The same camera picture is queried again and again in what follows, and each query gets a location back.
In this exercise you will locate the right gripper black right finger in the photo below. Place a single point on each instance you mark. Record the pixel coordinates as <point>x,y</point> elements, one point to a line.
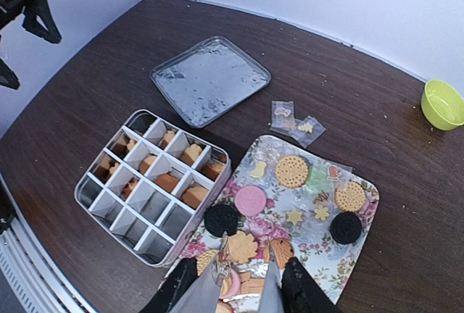
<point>301,294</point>

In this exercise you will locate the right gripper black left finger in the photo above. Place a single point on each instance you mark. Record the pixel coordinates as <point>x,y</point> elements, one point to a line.
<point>176,284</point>

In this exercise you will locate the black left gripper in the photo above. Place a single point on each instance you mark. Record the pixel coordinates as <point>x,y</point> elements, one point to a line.
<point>38,21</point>

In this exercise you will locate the silver serving tongs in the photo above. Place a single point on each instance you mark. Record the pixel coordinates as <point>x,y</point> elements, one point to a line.
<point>221,285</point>

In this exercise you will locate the tan sandwich biscuit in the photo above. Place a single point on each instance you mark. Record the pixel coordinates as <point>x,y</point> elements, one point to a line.
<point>204,259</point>

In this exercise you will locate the chocolate chip cookie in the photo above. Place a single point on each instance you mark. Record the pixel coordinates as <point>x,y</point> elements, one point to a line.
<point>282,249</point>

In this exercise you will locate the leaf shaped orange cookie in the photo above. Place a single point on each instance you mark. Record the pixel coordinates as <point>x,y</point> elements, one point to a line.
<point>242,247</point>

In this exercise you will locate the black sandwich cookie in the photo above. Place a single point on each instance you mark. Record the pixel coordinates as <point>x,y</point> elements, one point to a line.
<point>220,219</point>
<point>346,228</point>

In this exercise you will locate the floral rectangular tray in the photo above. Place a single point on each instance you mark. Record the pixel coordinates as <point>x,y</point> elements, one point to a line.
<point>300,215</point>

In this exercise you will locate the grey divided cookie tin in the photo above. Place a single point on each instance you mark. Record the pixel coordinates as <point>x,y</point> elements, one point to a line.
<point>150,186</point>

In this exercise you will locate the pink sandwich cookie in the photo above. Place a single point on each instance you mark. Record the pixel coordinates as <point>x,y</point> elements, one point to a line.
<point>250,200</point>

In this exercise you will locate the tan biscuit at tongs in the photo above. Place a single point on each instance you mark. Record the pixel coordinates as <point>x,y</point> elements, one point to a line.
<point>350,198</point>

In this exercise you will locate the round tan perforated biscuit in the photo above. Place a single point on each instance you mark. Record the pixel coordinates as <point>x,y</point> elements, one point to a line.
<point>292,171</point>

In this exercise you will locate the clear printed cookie wrappers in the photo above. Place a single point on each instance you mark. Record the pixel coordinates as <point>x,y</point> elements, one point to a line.
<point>283,121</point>

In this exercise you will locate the silver tin lid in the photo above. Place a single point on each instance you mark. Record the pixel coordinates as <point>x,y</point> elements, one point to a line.
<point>209,79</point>

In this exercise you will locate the lime green bowl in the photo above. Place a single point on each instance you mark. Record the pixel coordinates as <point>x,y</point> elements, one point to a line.
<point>442,105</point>

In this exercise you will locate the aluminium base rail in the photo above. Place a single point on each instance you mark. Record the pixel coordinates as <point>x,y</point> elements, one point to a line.
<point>28,270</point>

